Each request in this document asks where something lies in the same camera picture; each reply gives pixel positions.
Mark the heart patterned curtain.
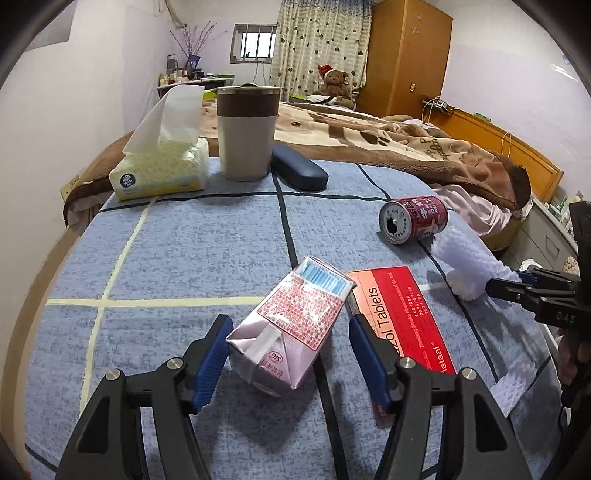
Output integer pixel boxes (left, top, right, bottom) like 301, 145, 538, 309
270, 0, 373, 103

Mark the grey drawer cabinet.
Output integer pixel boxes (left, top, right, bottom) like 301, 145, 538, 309
501, 198, 579, 278

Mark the pink milk carton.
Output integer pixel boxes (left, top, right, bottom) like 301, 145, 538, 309
225, 255, 359, 398

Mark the small window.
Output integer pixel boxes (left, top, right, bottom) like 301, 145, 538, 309
229, 23, 277, 64

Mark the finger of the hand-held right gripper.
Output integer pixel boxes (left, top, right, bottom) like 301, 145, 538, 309
514, 267, 581, 291
484, 275, 542, 306

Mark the vase with dry branches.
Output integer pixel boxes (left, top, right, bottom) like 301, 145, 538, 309
169, 24, 228, 70

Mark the wooden headboard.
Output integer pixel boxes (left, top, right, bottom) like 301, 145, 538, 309
421, 98, 565, 200

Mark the white foam wrap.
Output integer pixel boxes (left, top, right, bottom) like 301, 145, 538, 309
431, 226, 520, 302

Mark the pink bed quilt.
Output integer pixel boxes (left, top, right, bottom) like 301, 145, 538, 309
431, 184, 528, 237

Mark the teddy bear with red hat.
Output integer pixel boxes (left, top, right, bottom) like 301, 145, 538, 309
317, 64, 356, 107

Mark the beige cup brown band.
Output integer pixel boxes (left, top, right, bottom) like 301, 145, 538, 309
215, 84, 283, 182

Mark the cluttered grey desk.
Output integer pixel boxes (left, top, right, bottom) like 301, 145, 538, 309
156, 71, 236, 99

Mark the brown paw print blanket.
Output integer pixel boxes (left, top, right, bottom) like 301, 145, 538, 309
62, 99, 533, 228

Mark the yellow tissue pack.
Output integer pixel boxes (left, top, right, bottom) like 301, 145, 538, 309
108, 84, 210, 203

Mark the red medicine box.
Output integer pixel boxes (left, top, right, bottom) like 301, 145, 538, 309
346, 265, 458, 417

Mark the blue checked table cloth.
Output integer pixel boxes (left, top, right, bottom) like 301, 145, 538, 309
25, 159, 562, 480

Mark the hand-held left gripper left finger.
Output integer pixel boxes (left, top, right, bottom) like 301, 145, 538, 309
55, 315, 234, 480

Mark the wooden wardrobe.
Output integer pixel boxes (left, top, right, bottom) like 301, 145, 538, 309
358, 0, 454, 119

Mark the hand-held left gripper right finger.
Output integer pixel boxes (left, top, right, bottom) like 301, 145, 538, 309
349, 313, 527, 480

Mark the dark blue glasses case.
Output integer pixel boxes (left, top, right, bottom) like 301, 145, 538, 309
270, 143, 330, 193

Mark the clear plastic wrap piece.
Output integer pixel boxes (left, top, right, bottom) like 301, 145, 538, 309
489, 355, 539, 417

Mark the red drink can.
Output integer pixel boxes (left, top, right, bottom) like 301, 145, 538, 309
378, 195, 449, 246

